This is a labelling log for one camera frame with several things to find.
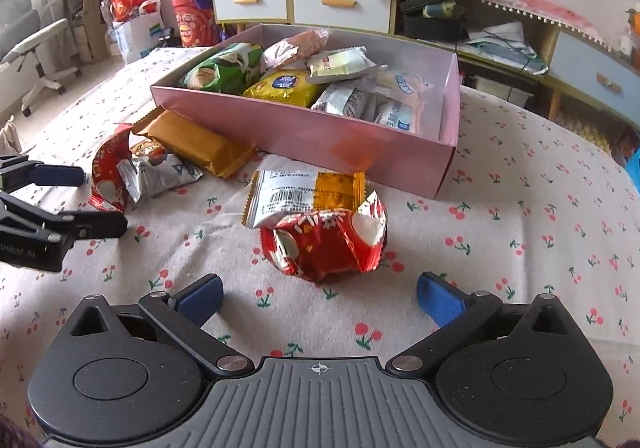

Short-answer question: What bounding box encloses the grey office chair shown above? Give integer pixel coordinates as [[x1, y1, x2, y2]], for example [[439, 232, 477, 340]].
[[0, 0, 83, 117]]

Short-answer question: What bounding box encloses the low wooden cabinet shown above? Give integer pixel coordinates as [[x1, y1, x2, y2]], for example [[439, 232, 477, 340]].
[[392, 0, 640, 129]]

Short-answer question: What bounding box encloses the yellow snack packet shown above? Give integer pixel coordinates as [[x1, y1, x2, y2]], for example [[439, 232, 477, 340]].
[[243, 69, 323, 108]]

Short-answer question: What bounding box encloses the pale green snack packet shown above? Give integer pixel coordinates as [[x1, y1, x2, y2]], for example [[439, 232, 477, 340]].
[[306, 46, 377, 84]]

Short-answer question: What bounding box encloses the white and orange snack packet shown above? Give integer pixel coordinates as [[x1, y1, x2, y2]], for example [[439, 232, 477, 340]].
[[243, 169, 368, 229]]

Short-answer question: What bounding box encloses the black case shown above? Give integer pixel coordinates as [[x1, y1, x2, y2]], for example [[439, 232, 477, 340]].
[[400, 0, 468, 41]]

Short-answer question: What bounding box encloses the white and blue snack packet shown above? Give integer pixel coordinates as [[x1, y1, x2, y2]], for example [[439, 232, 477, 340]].
[[311, 82, 381, 121], [372, 98, 426, 135]]

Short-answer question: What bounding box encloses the red crinkled snack packet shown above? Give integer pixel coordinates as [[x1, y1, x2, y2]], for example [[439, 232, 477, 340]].
[[260, 190, 388, 283], [90, 124, 167, 213]]

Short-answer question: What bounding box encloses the red printed bag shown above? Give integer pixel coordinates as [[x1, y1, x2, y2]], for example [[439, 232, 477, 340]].
[[172, 0, 219, 48]]

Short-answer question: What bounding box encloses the pink snack packet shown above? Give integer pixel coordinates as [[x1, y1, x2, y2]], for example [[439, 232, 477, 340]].
[[262, 29, 331, 71]]

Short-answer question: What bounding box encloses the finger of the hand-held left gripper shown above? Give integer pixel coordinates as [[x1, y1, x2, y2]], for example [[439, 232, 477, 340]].
[[0, 154, 86, 191], [0, 192, 128, 243]]

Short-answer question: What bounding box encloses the white shopping bag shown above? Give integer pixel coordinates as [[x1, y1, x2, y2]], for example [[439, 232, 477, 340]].
[[107, 0, 163, 64]]

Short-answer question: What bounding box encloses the red gift bag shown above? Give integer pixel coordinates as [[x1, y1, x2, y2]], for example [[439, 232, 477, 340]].
[[111, 0, 151, 21]]

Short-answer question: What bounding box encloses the silver snack packet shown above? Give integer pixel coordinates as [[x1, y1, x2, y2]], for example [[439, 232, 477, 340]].
[[117, 153, 203, 206]]

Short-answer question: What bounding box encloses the pink cardboard box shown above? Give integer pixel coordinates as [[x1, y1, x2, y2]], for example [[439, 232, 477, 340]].
[[150, 24, 460, 200]]

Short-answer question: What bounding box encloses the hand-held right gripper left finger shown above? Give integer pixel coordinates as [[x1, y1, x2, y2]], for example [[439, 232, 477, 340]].
[[70, 274, 256, 379]]

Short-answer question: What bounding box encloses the green biscuit packet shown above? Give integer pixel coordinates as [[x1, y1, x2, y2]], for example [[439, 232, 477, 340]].
[[177, 42, 263, 94]]

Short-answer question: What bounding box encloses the yellow egg tray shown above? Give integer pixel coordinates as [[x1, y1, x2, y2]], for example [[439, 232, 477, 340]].
[[562, 110, 613, 153]]

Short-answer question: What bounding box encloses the orange-brown snack packet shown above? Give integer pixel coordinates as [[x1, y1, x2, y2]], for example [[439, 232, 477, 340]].
[[131, 110, 258, 177]]

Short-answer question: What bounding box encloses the pile of folded bags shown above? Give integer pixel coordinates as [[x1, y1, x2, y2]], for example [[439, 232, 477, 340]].
[[465, 22, 548, 76]]

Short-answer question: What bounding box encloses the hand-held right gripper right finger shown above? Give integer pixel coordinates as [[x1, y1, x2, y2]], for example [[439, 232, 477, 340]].
[[387, 271, 573, 374]]

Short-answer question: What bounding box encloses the cherry print cloth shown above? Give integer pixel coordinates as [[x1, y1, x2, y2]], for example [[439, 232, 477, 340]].
[[0, 45, 640, 448]]

